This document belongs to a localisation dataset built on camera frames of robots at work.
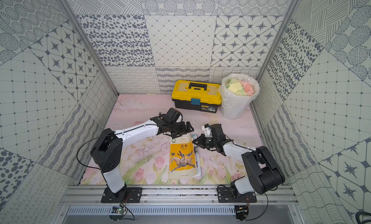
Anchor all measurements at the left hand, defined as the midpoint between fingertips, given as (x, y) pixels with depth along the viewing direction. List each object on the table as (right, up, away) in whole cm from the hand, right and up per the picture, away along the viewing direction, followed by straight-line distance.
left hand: (189, 128), depth 87 cm
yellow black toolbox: (+5, +21, +9) cm, 23 cm away
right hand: (+2, -9, 0) cm, 9 cm away
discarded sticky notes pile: (+32, +26, +2) cm, 41 cm away
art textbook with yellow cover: (-4, -21, -2) cm, 21 cm away
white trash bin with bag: (+27, +14, -1) cm, 31 cm away
